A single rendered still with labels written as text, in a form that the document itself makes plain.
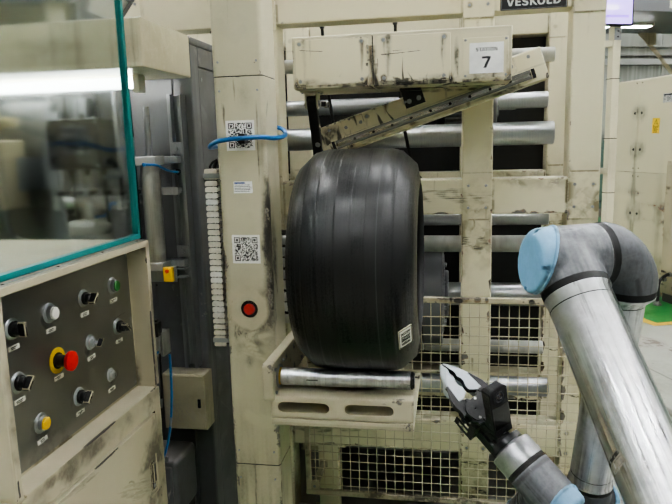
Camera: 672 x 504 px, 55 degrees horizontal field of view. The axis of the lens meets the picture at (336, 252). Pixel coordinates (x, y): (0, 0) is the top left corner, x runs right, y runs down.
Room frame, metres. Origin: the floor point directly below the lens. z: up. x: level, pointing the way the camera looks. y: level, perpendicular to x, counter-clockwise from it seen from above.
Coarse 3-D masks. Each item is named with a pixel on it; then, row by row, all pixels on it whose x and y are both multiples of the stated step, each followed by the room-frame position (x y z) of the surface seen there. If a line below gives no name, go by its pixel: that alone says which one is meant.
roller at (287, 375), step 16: (288, 368) 1.57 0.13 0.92; (304, 368) 1.57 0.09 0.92; (320, 368) 1.56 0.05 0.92; (288, 384) 1.56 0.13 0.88; (304, 384) 1.55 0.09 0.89; (320, 384) 1.54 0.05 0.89; (336, 384) 1.53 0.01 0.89; (352, 384) 1.53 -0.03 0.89; (368, 384) 1.52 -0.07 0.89; (384, 384) 1.51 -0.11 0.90; (400, 384) 1.50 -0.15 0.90
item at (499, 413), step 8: (496, 384) 1.21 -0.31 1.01; (488, 392) 1.20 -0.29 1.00; (496, 392) 1.20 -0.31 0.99; (504, 392) 1.21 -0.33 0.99; (488, 400) 1.20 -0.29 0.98; (496, 400) 1.20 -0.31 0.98; (504, 400) 1.21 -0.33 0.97; (488, 408) 1.21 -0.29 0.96; (496, 408) 1.21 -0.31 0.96; (504, 408) 1.22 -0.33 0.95; (488, 416) 1.22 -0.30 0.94; (496, 416) 1.21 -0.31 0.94; (504, 416) 1.22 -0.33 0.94; (488, 424) 1.23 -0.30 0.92; (496, 424) 1.21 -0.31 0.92; (504, 424) 1.22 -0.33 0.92; (496, 432) 1.21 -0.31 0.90; (504, 432) 1.23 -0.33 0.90
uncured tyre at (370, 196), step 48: (336, 192) 1.48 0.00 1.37; (384, 192) 1.46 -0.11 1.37; (288, 240) 1.47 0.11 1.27; (336, 240) 1.42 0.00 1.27; (384, 240) 1.40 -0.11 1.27; (288, 288) 1.46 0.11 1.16; (336, 288) 1.40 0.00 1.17; (384, 288) 1.38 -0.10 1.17; (336, 336) 1.44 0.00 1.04; (384, 336) 1.41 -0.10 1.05
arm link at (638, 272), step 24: (624, 240) 1.10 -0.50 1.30; (624, 264) 1.09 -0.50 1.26; (648, 264) 1.11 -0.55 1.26; (624, 288) 1.12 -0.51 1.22; (648, 288) 1.12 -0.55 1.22; (624, 312) 1.14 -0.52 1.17; (576, 432) 1.24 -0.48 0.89; (576, 456) 1.23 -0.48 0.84; (600, 456) 1.19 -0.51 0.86; (576, 480) 1.23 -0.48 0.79; (600, 480) 1.20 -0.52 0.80
